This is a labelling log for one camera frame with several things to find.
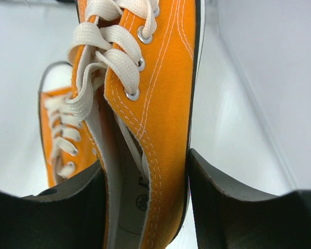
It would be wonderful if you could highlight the orange canvas sneaker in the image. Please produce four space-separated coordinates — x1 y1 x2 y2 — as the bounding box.
38 61 97 187
68 1 205 248

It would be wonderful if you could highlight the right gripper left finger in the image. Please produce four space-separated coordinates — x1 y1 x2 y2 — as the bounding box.
0 161 106 248

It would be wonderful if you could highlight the translucent cabinet door panel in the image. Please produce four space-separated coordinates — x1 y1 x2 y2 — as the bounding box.
217 1 311 189

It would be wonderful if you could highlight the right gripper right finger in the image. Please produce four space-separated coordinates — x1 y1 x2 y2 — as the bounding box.
189 149 311 248

